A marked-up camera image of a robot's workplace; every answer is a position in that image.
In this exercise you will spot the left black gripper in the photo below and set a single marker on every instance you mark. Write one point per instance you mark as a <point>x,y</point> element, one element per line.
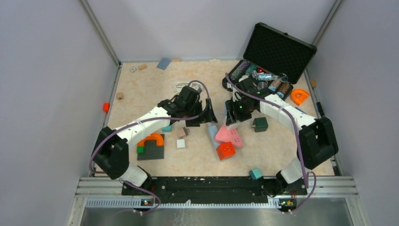
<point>207,116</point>

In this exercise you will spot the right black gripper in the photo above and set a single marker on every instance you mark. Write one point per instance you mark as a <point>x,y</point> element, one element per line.
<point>233,116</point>

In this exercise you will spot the pink triangular power strip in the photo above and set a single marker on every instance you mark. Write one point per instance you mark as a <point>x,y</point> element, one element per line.
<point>224,136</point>

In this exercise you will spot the red cube socket adapter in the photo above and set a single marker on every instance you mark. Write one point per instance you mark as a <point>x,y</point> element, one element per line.
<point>225,151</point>

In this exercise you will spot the white cube socket adapter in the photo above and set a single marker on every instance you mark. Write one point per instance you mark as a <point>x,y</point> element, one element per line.
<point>232,126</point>

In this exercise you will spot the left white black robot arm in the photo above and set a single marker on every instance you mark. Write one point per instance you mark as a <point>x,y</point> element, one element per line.
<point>111,151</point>

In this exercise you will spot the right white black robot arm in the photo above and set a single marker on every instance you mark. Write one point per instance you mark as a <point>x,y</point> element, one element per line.
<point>315,138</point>

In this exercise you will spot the pink brown charger plug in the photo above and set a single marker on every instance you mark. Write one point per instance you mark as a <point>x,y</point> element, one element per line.
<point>182,132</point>

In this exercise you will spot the teal small plug adapter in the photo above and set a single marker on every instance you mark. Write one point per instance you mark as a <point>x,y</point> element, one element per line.
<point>255,174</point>

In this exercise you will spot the light blue power strip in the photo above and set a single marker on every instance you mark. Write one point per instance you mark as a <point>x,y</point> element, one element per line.
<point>212,131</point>

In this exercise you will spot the dark green cube adapter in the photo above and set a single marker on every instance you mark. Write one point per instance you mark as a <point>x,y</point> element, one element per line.
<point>260,124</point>

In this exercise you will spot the small white charger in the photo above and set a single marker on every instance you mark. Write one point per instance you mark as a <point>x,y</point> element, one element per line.
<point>181,144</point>

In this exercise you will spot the teal power strip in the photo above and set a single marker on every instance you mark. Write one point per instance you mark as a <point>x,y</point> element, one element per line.
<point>167,129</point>

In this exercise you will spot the orange arch block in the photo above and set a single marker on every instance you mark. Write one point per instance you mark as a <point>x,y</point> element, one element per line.
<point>158,138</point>

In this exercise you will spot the dark grey building baseplate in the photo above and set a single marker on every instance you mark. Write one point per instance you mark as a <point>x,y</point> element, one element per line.
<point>152,152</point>

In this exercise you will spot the orange arch toy right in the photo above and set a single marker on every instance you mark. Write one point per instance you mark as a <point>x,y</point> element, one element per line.
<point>299,96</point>

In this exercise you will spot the black open case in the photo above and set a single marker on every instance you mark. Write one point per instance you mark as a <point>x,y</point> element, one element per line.
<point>273,57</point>

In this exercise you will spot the grey blue card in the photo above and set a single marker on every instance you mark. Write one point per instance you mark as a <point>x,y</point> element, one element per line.
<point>163,63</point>

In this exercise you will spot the green small brick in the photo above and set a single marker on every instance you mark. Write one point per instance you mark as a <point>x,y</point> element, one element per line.
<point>140,149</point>

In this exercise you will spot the wooden block top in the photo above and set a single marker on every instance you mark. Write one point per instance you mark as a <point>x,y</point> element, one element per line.
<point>142,67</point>

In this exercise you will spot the wooden block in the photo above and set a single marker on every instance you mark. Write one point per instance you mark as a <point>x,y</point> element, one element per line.
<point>142,67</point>
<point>313,83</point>

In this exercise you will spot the wooden block right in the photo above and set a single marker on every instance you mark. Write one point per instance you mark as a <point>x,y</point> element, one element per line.
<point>313,83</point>

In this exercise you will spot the red orange clip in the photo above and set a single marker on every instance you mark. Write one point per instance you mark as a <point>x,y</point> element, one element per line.
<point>106,107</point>

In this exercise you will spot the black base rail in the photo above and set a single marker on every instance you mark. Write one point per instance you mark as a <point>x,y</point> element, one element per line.
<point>221,190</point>

